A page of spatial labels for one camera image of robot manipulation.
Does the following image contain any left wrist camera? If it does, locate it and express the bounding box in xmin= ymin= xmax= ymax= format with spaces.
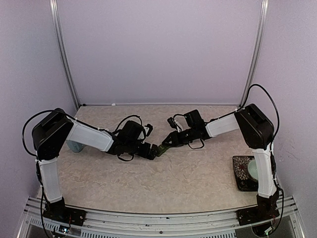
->
xmin=143 ymin=123 xmax=153 ymax=137

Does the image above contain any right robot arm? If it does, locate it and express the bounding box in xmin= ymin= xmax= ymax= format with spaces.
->
xmin=158 ymin=104 xmax=279 ymax=224

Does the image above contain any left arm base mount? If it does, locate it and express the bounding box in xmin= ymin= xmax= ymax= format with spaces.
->
xmin=43 ymin=206 xmax=87 ymax=227

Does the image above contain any front aluminium rail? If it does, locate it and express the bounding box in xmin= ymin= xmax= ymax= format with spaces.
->
xmin=17 ymin=198 xmax=305 ymax=238

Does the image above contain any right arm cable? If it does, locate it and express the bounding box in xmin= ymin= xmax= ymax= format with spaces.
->
xmin=173 ymin=83 xmax=280 ymax=159

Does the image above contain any light blue mug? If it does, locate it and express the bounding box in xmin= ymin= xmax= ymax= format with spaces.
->
xmin=66 ymin=140 xmax=85 ymax=153

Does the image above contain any black floral square plate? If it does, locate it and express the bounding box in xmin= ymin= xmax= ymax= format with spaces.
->
xmin=232 ymin=156 xmax=258 ymax=192

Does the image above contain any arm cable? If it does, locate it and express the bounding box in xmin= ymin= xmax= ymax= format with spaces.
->
xmin=173 ymin=83 xmax=280 ymax=159
xmin=21 ymin=110 xmax=143 ymax=162

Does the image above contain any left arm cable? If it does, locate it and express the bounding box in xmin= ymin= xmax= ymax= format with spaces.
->
xmin=21 ymin=110 xmax=143 ymax=162

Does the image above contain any aluminium frame post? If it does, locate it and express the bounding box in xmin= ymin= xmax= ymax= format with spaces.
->
xmin=50 ymin=0 xmax=80 ymax=110
xmin=239 ymin=0 xmax=269 ymax=107

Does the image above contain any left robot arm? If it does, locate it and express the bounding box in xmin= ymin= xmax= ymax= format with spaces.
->
xmin=32 ymin=108 xmax=158 ymax=221

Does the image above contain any green weekly pill organizer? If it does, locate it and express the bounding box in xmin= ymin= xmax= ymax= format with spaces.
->
xmin=157 ymin=144 xmax=169 ymax=157

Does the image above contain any left aluminium frame post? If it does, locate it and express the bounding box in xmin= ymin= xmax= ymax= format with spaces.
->
xmin=50 ymin=0 xmax=80 ymax=110

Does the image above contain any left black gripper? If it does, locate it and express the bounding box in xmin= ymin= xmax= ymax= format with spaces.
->
xmin=126 ymin=140 xmax=160 ymax=160

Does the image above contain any right aluminium frame post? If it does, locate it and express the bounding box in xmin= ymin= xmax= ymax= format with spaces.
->
xmin=239 ymin=0 xmax=269 ymax=107

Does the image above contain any pale green bowl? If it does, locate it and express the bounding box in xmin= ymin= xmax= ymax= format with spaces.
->
xmin=247 ymin=159 xmax=258 ymax=181

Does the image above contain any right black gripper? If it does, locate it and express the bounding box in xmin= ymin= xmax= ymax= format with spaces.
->
xmin=162 ymin=127 xmax=196 ymax=147

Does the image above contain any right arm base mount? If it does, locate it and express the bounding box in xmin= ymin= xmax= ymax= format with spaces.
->
xmin=236 ymin=204 xmax=279 ymax=226

